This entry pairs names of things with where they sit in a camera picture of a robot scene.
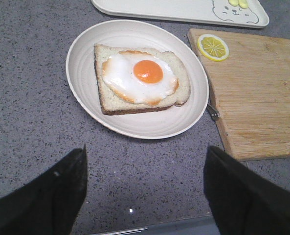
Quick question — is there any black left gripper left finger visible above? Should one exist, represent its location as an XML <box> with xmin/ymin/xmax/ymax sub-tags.
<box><xmin>0</xmin><ymin>147</ymin><xmax>88</xmax><ymax>235</ymax></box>

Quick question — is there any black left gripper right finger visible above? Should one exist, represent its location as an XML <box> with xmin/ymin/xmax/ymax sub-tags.
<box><xmin>203</xmin><ymin>146</ymin><xmax>290</xmax><ymax>235</ymax></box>

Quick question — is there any white round plate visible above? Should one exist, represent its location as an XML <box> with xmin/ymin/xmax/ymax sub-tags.
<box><xmin>66</xmin><ymin>20</ymin><xmax>209</xmax><ymax>139</ymax></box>

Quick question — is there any bottom bread slice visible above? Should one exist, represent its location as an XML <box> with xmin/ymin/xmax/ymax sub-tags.
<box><xmin>94</xmin><ymin>44</ymin><xmax>191</xmax><ymax>115</ymax></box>

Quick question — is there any white rectangular tray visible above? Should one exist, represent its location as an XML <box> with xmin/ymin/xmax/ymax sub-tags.
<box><xmin>92</xmin><ymin>0</ymin><xmax>269</xmax><ymax>28</ymax></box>

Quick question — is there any wooden cutting board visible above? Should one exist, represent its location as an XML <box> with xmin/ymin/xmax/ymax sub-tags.
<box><xmin>188</xmin><ymin>28</ymin><xmax>290</xmax><ymax>161</ymax></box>

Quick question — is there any fried egg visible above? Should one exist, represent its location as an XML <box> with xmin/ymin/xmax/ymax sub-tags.
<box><xmin>102</xmin><ymin>50</ymin><xmax>178</xmax><ymax>106</ymax></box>

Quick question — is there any lemon slice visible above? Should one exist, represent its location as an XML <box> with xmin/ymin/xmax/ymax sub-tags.
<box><xmin>197</xmin><ymin>34</ymin><xmax>229</xmax><ymax>62</ymax></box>

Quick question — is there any light yellow plastic knife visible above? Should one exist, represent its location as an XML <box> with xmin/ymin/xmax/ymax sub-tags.
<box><xmin>238</xmin><ymin>0</ymin><xmax>248</xmax><ymax>9</ymax></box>

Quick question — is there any light yellow plastic fork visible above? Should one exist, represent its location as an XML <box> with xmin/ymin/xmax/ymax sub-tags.
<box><xmin>229</xmin><ymin>0</ymin><xmax>239</xmax><ymax>6</ymax></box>

